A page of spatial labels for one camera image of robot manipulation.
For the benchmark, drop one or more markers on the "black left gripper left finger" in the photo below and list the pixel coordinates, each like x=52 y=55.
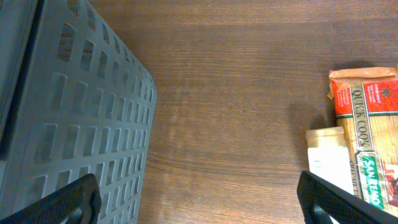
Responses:
x=77 y=202

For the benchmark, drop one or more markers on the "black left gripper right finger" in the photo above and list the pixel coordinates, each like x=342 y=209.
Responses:
x=322 y=202

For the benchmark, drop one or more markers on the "white tube with tan cap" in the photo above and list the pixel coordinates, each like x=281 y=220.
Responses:
x=328 y=156

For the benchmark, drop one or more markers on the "orange spaghetti packet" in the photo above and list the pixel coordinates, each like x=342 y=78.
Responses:
x=366 y=108

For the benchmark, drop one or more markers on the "dark grey plastic basket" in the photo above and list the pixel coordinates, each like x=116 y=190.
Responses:
x=74 y=101

